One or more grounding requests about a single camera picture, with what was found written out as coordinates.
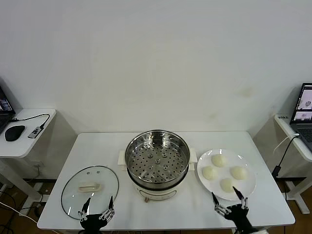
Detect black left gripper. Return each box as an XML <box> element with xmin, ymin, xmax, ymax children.
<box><xmin>77</xmin><ymin>195</ymin><xmax>116</xmax><ymax>231</ymax></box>

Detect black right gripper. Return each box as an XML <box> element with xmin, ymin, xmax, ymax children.
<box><xmin>211</xmin><ymin>186</ymin><xmax>256</xmax><ymax>231</ymax></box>

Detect white steamed baozi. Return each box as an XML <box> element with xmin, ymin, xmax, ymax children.
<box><xmin>230</xmin><ymin>166</ymin><xmax>249</xmax><ymax>180</ymax></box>
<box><xmin>219</xmin><ymin>177</ymin><xmax>236</xmax><ymax>193</ymax></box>
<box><xmin>211</xmin><ymin>154</ymin><xmax>227</xmax><ymax>168</ymax></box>
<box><xmin>201</xmin><ymin>166</ymin><xmax>218</xmax><ymax>181</ymax></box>

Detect glass lid with white handle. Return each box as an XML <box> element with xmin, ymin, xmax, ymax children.
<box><xmin>60</xmin><ymin>165</ymin><xmax>119</xmax><ymax>217</ymax></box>

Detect perforated steel steamer basket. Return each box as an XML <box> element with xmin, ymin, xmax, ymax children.
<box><xmin>125</xmin><ymin>130</ymin><xmax>191</xmax><ymax>184</ymax></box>

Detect round white plate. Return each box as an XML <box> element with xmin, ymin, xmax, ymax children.
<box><xmin>196</xmin><ymin>148</ymin><xmax>257</xmax><ymax>201</ymax></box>

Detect white electric cooker pot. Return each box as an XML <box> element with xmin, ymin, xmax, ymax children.
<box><xmin>118</xmin><ymin>148</ymin><xmax>198</xmax><ymax>203</ymax></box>

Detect small grey usb hub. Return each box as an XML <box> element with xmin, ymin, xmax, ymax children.
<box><xmin>28</xmin><ymin>126</ymin><xmax>42</xmax><ymax>139</ymax></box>

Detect white side desk with mouse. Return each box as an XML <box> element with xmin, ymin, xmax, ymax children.
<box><xmin>0</xmin><ymin>108</ymin><xmax>57</xmax><ymax>204</ymax></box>

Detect grey laptop with image windows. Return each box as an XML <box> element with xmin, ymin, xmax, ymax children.
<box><xmin>290</xmin><ymin>82</ymin><xmax>312</xmax><ymax>151</ymax></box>

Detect black computer mouse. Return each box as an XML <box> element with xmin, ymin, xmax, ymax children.
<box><xmin>4</xmin><ymin>125</ymin><xmax>26</xmax><ymax>141</ymax></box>

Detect black laptop with dark screen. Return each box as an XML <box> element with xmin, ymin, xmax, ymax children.
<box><xmin>0</xmin><ymin>77</ymin><xmax>17</xmax><ymax>134</ymax></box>

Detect white laptop cable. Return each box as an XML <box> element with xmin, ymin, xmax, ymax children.
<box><xmin>273</xmin><ymin>134</ymin><xmax>301</xmax><ymax>156</ymax></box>

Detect black usb hub cable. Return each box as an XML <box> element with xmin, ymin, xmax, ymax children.
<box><xmin>9</xmin><ymin>113</ymin><xmax>51</xmax><ymax>129</ymax></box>

